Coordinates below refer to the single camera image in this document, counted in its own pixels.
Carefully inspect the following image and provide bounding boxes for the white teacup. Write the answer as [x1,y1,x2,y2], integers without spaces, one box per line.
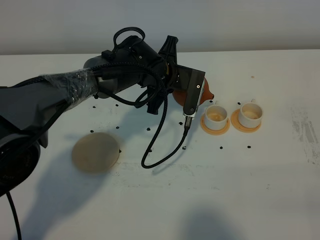
[204,101,228,131]
[238,99,264,129]

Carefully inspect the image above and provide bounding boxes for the brown clay teapot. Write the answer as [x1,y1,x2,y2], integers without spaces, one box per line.
[172,78,214,107]

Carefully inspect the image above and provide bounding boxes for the left orange saucer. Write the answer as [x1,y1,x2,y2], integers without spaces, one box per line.
[200,114,230,136]

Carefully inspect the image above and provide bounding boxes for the left white teacup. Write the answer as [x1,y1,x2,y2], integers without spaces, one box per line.
[204,101,228,131]

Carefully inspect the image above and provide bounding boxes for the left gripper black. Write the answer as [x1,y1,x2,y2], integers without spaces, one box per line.
[147,35,188,115]

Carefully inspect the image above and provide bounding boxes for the right orange saucer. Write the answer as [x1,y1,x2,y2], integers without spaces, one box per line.
[230,109,262,133]

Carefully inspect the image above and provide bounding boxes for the beige round teapot coaster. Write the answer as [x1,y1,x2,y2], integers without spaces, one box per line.
[71,132,120,174]

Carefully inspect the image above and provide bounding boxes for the right white teacup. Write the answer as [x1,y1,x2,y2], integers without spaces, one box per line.
[238,99,264,129]

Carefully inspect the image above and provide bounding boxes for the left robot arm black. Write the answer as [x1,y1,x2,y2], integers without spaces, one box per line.
[0,35,179,195]

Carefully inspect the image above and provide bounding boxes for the orange saucer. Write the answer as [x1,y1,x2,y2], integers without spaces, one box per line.
[200,114,230,136]
[230,109,262,133]

